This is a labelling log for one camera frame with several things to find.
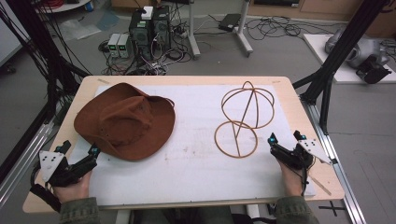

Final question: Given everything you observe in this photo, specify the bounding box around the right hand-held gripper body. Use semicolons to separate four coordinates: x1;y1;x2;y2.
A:
269;138;333;172

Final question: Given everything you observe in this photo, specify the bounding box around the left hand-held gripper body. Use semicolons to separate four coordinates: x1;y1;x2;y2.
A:
38;150;98;189

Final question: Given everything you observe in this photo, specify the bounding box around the wooden hoop hat stand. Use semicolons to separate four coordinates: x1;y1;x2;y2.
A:
213;80;276;159

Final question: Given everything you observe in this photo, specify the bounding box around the brown felt hat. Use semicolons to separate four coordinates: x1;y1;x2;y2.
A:
73;81;177;162

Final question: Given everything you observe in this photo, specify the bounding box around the person's right hand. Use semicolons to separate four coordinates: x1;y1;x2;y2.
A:
277;160;308;198

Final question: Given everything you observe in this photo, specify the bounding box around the person's left hand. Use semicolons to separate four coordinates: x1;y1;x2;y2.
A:
51;170;93;203

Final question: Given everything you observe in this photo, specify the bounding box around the thin wooden strip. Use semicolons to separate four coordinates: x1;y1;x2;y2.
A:
307;174;332;197

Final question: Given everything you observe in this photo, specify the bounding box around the white table mat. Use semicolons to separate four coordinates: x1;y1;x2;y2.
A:
67;84;316;207

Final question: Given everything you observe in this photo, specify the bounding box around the white floor platform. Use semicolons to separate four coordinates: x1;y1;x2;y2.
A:
302;33;396;85

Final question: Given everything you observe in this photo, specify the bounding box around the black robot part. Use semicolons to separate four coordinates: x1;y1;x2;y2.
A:
355;55;393;85

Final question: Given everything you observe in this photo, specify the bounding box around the grey robot shell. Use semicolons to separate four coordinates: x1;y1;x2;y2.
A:
324;29;390;70

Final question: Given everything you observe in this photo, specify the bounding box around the grey power supply unit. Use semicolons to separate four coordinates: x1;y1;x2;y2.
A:
117;33;133;60
106;33;121;59

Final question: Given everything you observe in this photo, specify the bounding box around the white desk leg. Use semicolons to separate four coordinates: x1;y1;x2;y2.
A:
186;0;202;61
234;0;255;58

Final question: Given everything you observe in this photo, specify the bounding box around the clear plastic sheet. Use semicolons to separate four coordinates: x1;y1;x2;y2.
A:
58;18;103;42

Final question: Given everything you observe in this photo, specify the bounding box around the black computer tower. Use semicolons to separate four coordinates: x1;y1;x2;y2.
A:
151;5;173;52
128;10;155;61

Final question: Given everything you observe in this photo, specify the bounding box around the flat black box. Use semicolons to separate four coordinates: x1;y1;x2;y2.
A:
218;12;243;33

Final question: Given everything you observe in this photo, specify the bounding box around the round white table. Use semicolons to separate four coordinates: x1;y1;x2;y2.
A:
35;0;92;14

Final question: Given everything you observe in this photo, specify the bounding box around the small white box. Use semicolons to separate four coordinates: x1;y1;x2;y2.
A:
141;6;155;21

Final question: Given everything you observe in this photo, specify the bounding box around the aluminium rail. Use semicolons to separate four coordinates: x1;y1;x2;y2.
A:
0;122;56;208
300;98;369;224

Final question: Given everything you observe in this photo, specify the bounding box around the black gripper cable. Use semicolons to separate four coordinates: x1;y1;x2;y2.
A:
299;155;318;198

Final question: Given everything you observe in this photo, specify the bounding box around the black wrist strap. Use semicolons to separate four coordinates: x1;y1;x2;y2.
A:
29;164;63;214

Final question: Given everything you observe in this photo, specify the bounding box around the black metal frame post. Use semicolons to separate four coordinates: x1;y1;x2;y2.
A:
291;0;390;136
0;0;92;185

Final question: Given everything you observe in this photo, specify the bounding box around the tangle of black floor cables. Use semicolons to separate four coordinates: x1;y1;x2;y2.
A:
245;14;341;42

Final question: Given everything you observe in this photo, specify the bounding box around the tangle of computer cables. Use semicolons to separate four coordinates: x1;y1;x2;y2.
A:
98;39;192;77

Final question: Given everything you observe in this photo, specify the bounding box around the white wall panel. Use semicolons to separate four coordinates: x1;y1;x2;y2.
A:
0;0;31;68

